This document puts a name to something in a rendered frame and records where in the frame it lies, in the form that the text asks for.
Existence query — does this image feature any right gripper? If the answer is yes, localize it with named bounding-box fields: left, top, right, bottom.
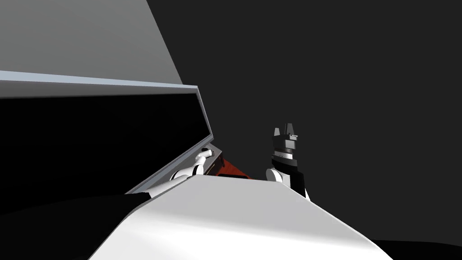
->
left=271, top=122, right=299, bottom=160

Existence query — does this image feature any red-brown wooden cabinet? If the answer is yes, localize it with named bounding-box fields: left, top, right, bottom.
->
left=207, top=143, right=253, bottom=180

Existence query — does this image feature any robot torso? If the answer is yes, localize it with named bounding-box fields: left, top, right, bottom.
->
left=88, top=173, right=395, bottom=260

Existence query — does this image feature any black panel with grey frame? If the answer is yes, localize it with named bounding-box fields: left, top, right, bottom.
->
left=0, top=70, right=214, bottom=217

